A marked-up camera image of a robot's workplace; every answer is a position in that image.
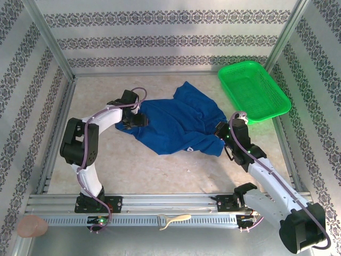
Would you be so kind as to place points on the blue t-shirt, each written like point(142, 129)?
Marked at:
point(175, 122)

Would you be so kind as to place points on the wide aluminium mounting rail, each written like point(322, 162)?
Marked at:
point(170, 200)

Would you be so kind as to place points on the translucent pink cup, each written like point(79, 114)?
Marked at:
point(32, 226)

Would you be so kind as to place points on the aluminium frame post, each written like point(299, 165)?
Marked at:
point(48, 34)
point(287, 34)

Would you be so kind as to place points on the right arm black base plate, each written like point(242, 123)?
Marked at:
point(223, 202)

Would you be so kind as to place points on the small circuit board with LED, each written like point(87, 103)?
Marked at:
point(100, 220)
point(246, 220)

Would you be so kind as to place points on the beige plastic peeler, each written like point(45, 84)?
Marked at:
point(178, 218)

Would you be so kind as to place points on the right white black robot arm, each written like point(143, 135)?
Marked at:
point(277, 184)

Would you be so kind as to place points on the green plastic mesh basket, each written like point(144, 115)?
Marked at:
point(253, 90)

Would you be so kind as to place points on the aluminium table side rail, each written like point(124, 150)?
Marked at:
point(54, 138)
point(282, 136)

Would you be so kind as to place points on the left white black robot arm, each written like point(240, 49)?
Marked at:
point(90, 178)

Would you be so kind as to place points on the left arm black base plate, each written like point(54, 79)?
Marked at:
point(114, 202)

